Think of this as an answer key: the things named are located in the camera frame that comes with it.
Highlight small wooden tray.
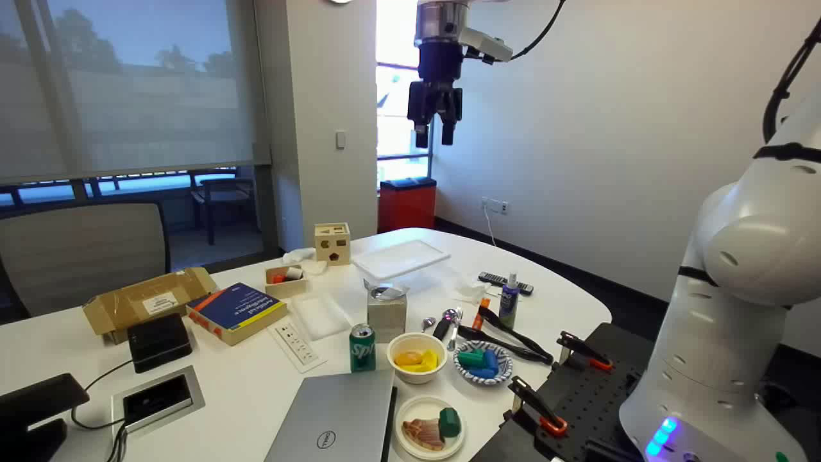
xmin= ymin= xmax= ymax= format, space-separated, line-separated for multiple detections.
xmin=264 ymin=264 xmax=309 ymax=299

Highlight grey office chair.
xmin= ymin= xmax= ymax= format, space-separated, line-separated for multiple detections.
xmin=0 ymin=204 xmax=169 ymax=317

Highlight black small box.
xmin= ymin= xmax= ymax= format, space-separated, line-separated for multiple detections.
xmin=129 ymin=317 xmax=194 ymax=372

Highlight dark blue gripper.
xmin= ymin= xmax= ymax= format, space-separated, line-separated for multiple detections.
xmin=409 ymin=0 xmax=467 ymax=149

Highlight black tongs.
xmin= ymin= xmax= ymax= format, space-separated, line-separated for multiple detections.
xmin=457 ymin=310 xmax=554 ymax=364

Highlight blue patterned plate with toys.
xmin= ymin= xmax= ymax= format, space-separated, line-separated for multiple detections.
xmin=454 ymin=342 xmax=514 ymax=387

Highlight grey Dell laptop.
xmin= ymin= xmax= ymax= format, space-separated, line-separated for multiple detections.
xmin=264 ymin=369 xmax=395 ymax=462

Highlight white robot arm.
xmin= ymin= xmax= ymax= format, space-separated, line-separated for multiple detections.
xmin=422 ymin=0 xmax=821 ymax=462

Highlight red bin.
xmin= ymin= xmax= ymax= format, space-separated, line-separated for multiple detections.
xmin=378 ymin=177 xmax=436 ymax=231

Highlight white bowl with yellow food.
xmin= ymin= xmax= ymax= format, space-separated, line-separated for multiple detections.
xmin=386 ymin=332 xmax=446 ymax=385

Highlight white remote control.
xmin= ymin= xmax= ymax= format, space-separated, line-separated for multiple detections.
xmin=273 ymin=318 xmax=324 ymax=372

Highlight wall light switch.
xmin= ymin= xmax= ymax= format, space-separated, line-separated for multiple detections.
xmin=333 ymin=128 xmax=349 ymax=151

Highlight clear plastic bag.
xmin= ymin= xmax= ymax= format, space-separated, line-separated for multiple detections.
xmin=292 ymin=296 xmax=351 ymax=338

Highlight cardboard box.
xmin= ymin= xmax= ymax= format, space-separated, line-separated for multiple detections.
xmin=82 ymin=268 xmax=215 ymax=344

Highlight wooden shape sorter box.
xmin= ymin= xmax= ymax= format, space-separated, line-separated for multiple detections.
xmin=313 ymin=222 xmax=351 ymax=264

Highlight white plate with food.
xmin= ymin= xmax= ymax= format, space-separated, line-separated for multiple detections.
xmin=395 ymin=395 xmax=467 ymax=462

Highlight blue yellow book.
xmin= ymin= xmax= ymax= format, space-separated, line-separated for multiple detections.
xmin=188 ymin=283 xmax=287 ymax=347

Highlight black mounting plate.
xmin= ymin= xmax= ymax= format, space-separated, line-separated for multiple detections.
xmin=472 ymin=323 xmax=653 ymax=462

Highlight black marker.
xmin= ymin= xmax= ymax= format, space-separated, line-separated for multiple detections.
xmin=435 ymin=309 xmax=459 ymax=342

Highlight clear plastic tray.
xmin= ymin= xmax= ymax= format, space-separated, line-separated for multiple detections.
xmin=355 ymin=240 xmax=446 ymax=281

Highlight black device on table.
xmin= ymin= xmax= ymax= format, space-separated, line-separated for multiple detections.
xmin=0 ymin=372 xmax=90 ymax=462

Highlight green soda can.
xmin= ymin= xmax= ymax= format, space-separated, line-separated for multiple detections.
xmin=349 ymin=323 xmax=375 ymax=372

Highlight black clamp orange tip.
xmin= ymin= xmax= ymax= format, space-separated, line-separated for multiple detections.
xmin=557 ymin=332 xmax=617 ymax=372
xmin=509 ymin=374 xmax=569 ymax=439

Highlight black remote control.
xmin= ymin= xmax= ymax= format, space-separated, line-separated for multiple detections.
xmin=478 ymin=273 xmax=535 ymax=299

